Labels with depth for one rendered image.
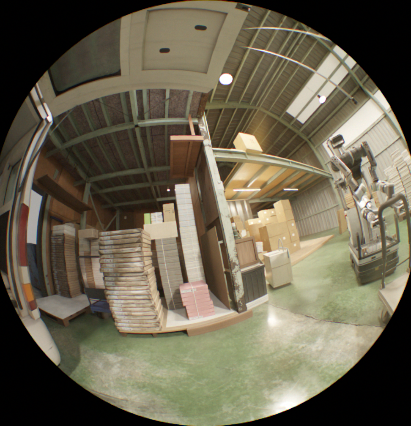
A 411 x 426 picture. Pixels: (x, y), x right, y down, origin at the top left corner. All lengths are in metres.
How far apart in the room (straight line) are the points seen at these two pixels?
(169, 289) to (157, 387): 1.19
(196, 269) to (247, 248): 0.68
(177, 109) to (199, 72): 1.51
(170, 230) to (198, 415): 1.77
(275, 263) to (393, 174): 3.62
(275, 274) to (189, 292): 1.19
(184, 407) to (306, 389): 0.57
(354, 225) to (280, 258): 1.17
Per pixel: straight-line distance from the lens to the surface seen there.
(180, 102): 2.27
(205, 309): 1.45
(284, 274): 2.02
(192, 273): 1.67
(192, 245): 1.66
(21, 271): 0.83
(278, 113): 8.21
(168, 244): 1.64
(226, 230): 1.32
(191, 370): 1.07
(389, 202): 1.14
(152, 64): 0.95
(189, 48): 0.89
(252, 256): 1.54
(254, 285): 1.60
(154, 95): 2.22
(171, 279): 1.67
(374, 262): 1.68
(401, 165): 4.22
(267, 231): 3.53
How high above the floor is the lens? 0.84
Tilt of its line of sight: 15 degrees up
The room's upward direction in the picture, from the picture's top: 11 degrees counter-clockwise
